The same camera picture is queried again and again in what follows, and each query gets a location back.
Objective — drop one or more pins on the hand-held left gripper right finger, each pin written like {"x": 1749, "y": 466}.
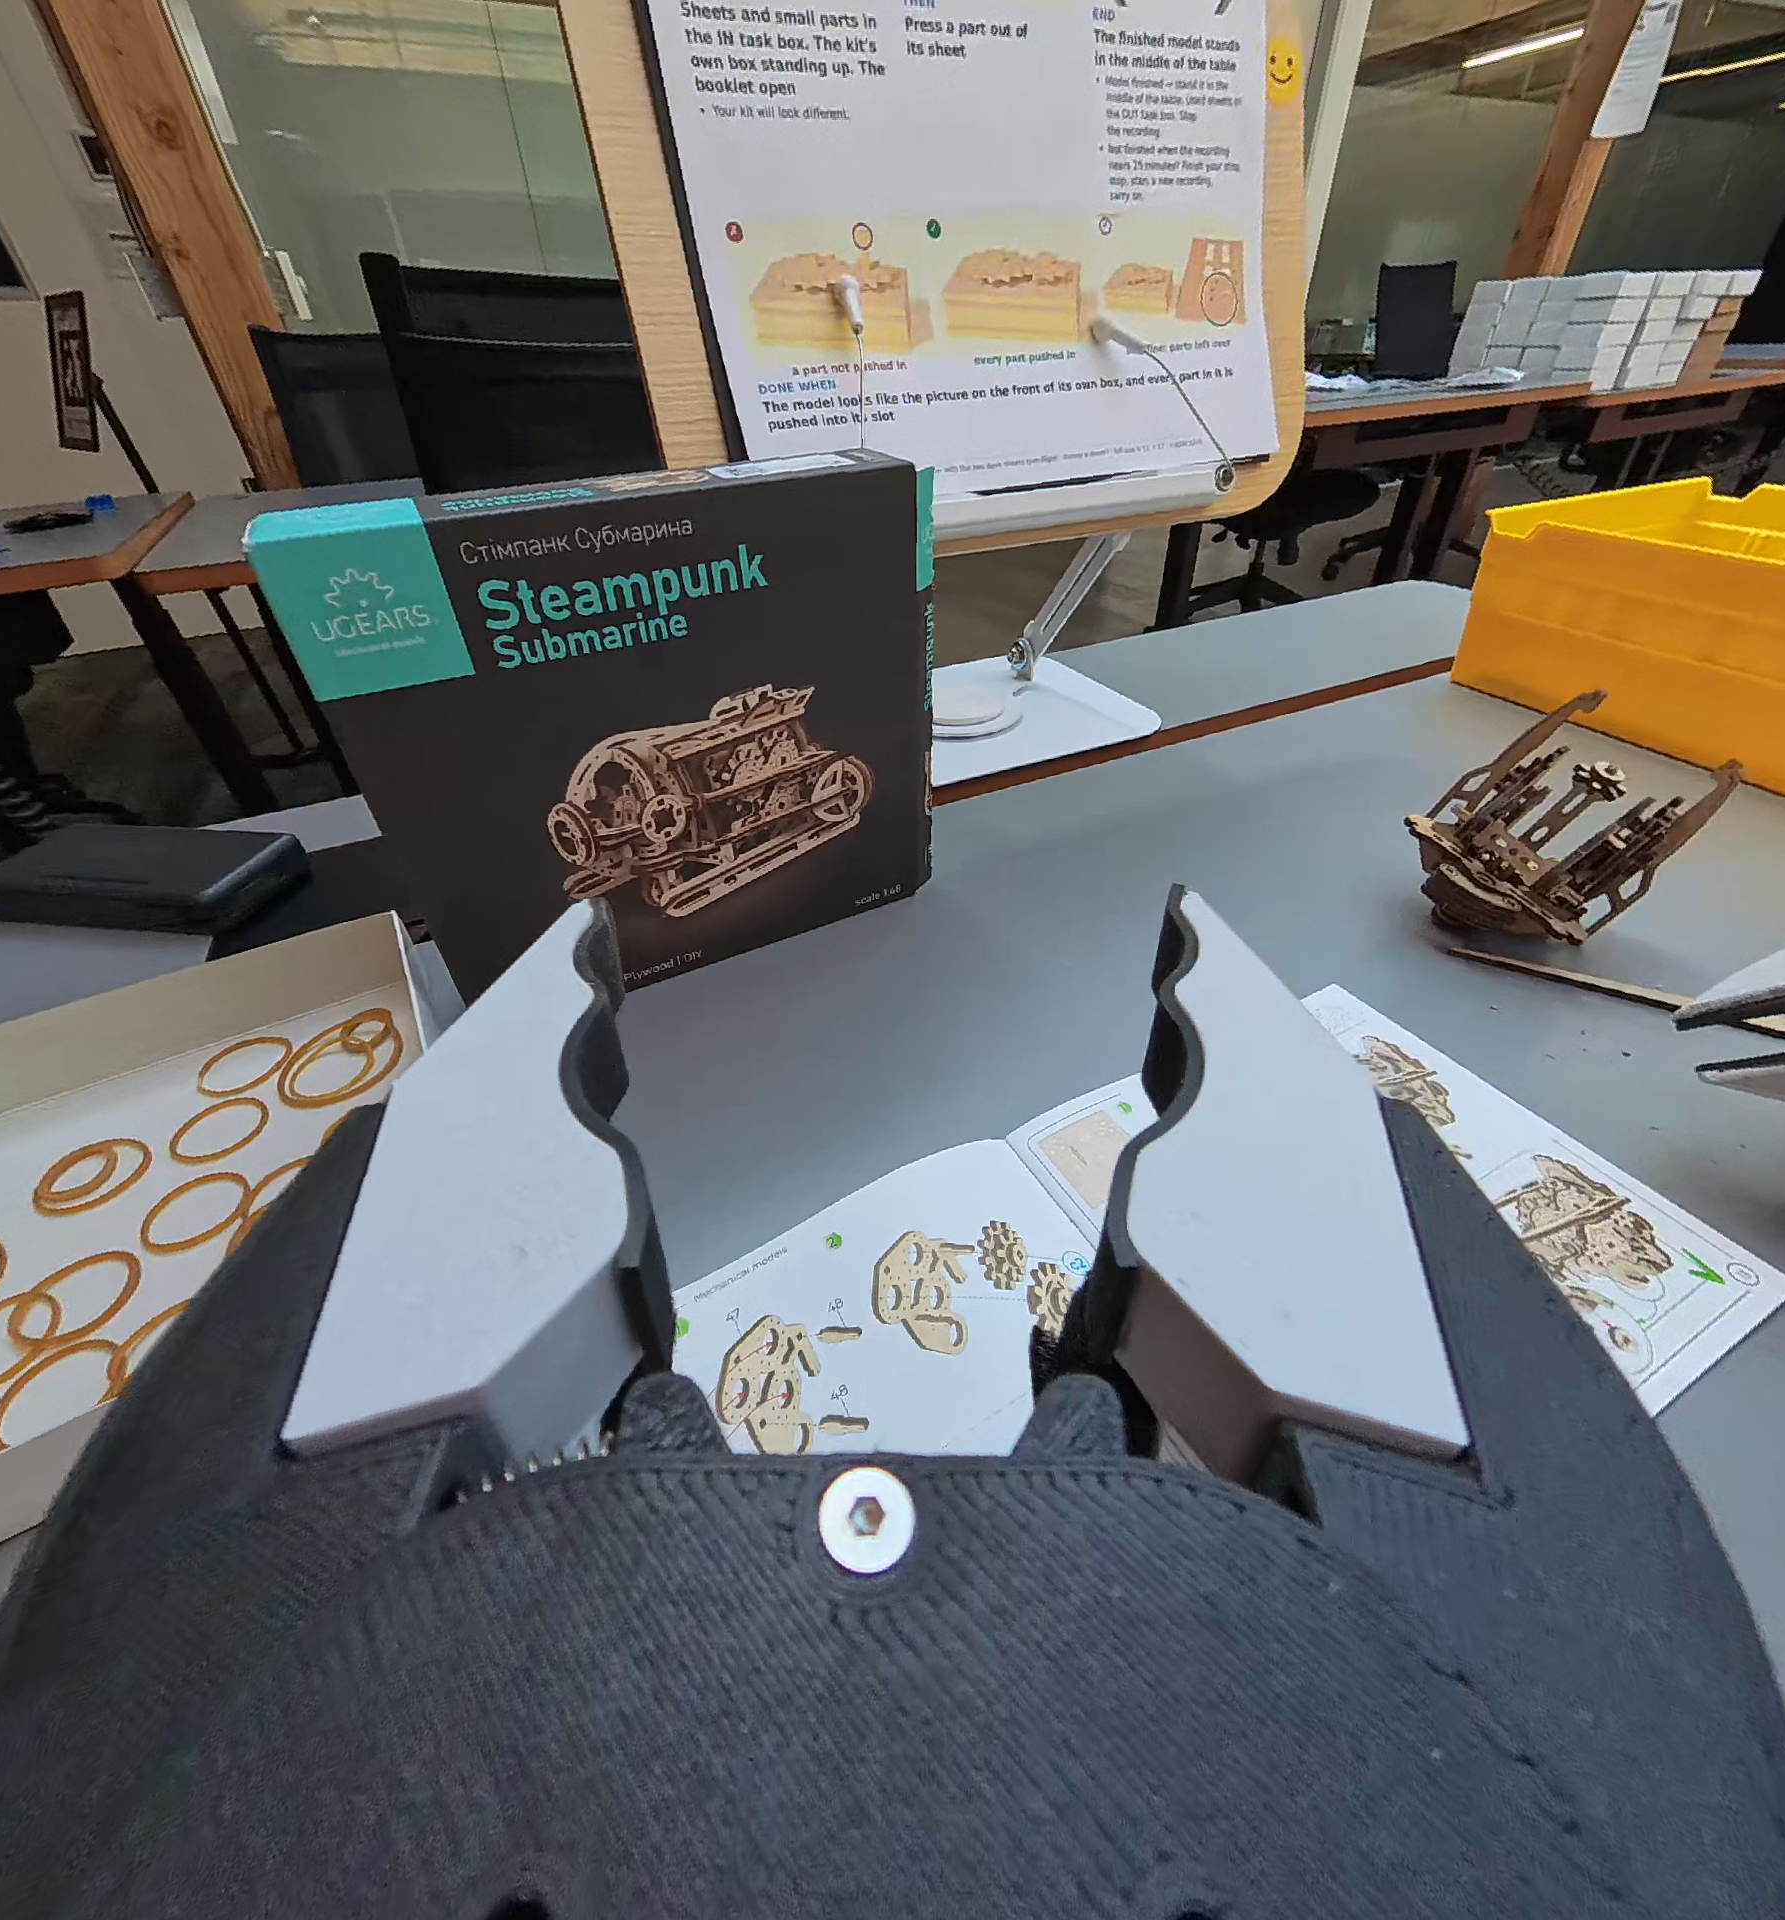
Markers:
{"x": 1282, "y": 1201}

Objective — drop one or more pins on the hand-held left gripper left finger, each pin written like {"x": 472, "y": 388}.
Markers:
{"x": 457, "y": 1247}

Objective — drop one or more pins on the grey office desk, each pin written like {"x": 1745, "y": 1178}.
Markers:
{"x": 1282, "y": 647}

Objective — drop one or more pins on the long background desk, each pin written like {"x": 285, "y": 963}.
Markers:
{"x": 1463, "y": 403}

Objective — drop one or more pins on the background desk with brown edge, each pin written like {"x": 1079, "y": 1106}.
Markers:
{"x": 38, "y": 550}
{"x": 233, "y": 541}

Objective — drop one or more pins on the thin wooden stick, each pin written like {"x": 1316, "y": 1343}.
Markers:
{"x": 1582, "y": 982}

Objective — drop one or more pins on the partly built wooden model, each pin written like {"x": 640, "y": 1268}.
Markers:
{"x": 1523, "y": 856}

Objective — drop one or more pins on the open instruction booklet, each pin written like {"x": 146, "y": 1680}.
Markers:
{"x": 966, "y": 1201}

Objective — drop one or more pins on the empty yellow plastic bin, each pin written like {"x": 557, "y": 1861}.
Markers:
{"x": 1626, "y": 647}

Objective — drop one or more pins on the pile of tan rubber bands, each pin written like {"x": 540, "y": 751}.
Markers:
{"x": 84, "y": 1178}

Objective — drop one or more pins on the shallow white cardboard tray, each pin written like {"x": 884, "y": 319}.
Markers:
{"x": 112, "y": 989}

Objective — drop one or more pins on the black power adapter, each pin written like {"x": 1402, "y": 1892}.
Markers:
{"x": 143, "y": 877}

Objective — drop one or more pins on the black model kit box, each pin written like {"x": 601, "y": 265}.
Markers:
{"x": 594, "y": 721}

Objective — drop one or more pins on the white board stand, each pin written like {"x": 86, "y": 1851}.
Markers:
{"x": 1050, "y": 705}

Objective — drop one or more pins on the stack of white boxes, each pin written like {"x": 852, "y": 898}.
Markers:
{"x": 1597, "y": 322}

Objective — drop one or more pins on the black office chair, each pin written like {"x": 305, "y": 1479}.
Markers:
{"x": 1414, "y": 314}

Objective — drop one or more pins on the low black mesh chair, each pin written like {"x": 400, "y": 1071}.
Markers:
{"x": 330, "y": 404}

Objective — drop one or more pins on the tall black mesh chair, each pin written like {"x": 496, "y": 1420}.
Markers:
{"x": 516, "y": 390}

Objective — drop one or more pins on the wooden display board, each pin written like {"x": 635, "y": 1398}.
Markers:
{"x": 616, "y": 226}

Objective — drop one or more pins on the white instruction sheet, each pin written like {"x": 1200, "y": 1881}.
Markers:
{"x": 981, "y": 180}

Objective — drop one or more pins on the framed wall sign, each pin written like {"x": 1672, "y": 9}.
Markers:
{"x": 72, "y": 375}

